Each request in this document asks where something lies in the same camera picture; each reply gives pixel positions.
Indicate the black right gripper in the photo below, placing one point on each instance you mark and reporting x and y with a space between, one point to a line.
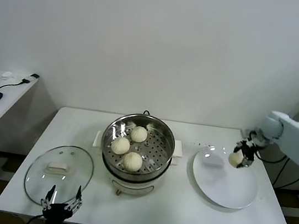
255 139

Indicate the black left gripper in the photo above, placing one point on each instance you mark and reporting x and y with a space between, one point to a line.
54 215

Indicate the white steamed baozi bun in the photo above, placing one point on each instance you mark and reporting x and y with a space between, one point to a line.
138 134
132 161
235 159
120 145

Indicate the stainless steel steamer basket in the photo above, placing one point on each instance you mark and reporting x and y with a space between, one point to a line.
161 150

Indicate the white round plate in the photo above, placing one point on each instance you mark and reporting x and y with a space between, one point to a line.
225 186

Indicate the cream electric cooker base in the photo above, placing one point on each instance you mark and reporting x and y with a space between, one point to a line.
133 189

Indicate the white side desk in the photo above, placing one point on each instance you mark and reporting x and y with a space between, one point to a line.
12 98

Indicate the white adapter with black ends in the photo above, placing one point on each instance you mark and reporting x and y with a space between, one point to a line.
31 78

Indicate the small white plastic object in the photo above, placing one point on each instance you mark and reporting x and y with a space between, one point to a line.
7 75

